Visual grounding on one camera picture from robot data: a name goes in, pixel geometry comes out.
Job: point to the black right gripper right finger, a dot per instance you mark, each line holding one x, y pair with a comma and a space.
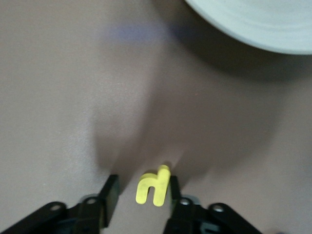
180, 214

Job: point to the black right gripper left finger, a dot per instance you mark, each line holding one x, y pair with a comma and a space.
107, 202

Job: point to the yellow letter h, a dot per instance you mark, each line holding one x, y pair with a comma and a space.
146, 187

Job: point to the brown table cover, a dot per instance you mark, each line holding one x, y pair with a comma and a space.
73, 73

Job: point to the beige brown plate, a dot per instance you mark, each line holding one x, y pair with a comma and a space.
256, 22

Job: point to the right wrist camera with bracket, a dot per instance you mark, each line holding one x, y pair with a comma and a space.
44, 215

